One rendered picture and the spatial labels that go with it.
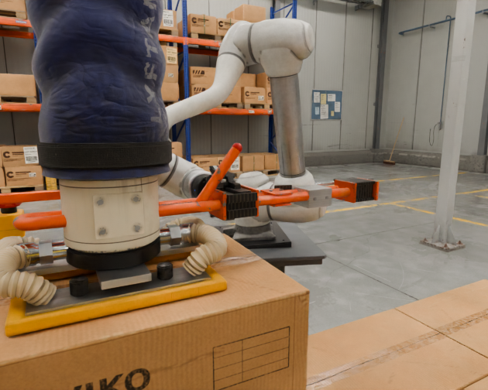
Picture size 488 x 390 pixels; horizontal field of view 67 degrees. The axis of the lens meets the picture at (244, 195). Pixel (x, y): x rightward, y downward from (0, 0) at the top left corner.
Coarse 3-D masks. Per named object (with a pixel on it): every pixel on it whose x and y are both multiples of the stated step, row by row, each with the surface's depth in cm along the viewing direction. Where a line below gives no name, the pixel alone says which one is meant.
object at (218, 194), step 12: (216, 192) 77; (228, 192) 82; (252, 192) 77; (228, 204) 75; (240, 204) 77; (252, 204) 78; (216, 216) 79; (228, 216) 75; (240, 216) 76; (252, 216) 78
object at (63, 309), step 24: (168, 264) 66; (72, 288) 58; (96, 288) 62; (120, 288) 62; (144, 288) 62; (168, 288) 63; (192, 288) 63; (216, 288) 65; (24, 312) 55; (48, 312) 55; (72, 312) 55; (96, 312) 56; (120, 312) 58
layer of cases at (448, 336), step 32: (480, 288) 161; (384, 320) 134; (416, 320) 134; (448, 320) 134; (480, 320) 134; (320, 352) 115; (352, 352) 115; (384, 352) 115; (416, 352) 115; (448, 352) 115; (480, 352) 115; (320, 384) 101; (352, 384) 101; (384, 384) 101; (416, 384) 101; (448, 384) 101; (480, 384) 101
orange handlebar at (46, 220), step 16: (32, 192) 85; (48, 192) 86; (272, 192) 83; (288, 192) 83; (304, 192) 86; (336, 192) 90; (160, 208) 70; (176, 208) 72; (192, 208) 73; (208, 208) 75; (16, 224) 61; (32, 224) 61; (48, 224) 62; (64, 224) 63
